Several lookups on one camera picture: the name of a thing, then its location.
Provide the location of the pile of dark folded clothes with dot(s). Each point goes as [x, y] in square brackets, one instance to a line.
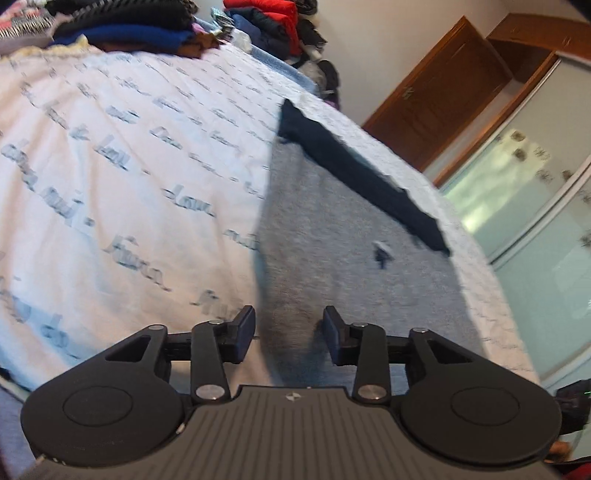
[154, 26]

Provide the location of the brown wooden door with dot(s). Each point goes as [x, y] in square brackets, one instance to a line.
[441, 96]

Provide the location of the light blue knit blanket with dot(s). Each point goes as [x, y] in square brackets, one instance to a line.
[242, 41]

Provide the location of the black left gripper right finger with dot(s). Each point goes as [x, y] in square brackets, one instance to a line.
[450, 401]

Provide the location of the red and navy clothes heap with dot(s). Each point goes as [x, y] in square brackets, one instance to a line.
[284, 29]

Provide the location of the grey knit sweater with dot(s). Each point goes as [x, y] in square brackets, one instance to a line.
[335, 233]

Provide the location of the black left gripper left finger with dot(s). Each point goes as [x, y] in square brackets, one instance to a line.
[129, 400]

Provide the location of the white bedspread with blue script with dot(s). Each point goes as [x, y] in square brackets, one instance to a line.
[131, 185]

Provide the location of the frosted glass sliding wardrobe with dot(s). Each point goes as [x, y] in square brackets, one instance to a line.
[522, 189]

